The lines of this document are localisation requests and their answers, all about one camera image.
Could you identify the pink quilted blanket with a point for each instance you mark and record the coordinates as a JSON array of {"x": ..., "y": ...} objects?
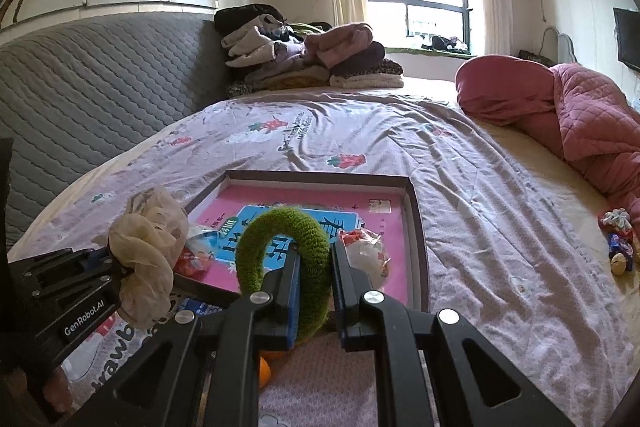
[{"x": 580, "y": 115}]

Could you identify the blue biscuit packet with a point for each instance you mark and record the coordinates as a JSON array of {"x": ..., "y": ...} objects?
[{"x": 198, "y": 307}]

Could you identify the red snack ball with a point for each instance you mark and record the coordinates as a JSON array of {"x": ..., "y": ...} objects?
[{"x": 198, "y": 252}]

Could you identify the small colourful toy figures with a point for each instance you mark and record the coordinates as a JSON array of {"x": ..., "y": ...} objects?
[{"x": 616, "y": 227}]

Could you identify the orange tangerine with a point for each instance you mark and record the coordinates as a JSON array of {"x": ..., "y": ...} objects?
[
  {"x": 271, "y": 355},
  {"x": 264, "y": 373}
]

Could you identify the strawberry print bed sheet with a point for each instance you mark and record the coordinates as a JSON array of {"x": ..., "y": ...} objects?
[{"x": 508, "y": 239}]

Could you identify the black wall television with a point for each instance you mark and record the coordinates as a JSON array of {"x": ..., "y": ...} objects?
[{"x": 627, "y": 33}]

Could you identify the pile of folded clothes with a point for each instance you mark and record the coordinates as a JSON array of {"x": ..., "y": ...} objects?
[{"x": 265, "y": 52}]

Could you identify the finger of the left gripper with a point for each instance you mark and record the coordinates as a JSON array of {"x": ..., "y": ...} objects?
[
  {"x": 99, "y": 271},
  {"x": 57, "y": 265}
]

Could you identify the beige mesh drawstring pouch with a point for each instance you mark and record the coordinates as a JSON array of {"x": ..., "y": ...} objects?
[{"x": 148, "y": 239}]

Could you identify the grey quilted headboard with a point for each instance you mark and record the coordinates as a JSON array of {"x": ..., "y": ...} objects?
[{"x": 76, "y": 95}]

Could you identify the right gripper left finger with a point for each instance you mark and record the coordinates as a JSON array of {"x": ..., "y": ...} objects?
[{"x": 202, "y": 371}]

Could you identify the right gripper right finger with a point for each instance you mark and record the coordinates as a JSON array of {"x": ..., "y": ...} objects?
[{"x": 432, "y": 369}]

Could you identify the clothes on window sill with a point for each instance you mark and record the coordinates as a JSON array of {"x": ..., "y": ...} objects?
[{"x": 445, "y": 42}]

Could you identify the white blue snack ball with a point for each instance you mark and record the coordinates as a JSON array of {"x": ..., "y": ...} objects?
[{"x": 365, "y": 251}]

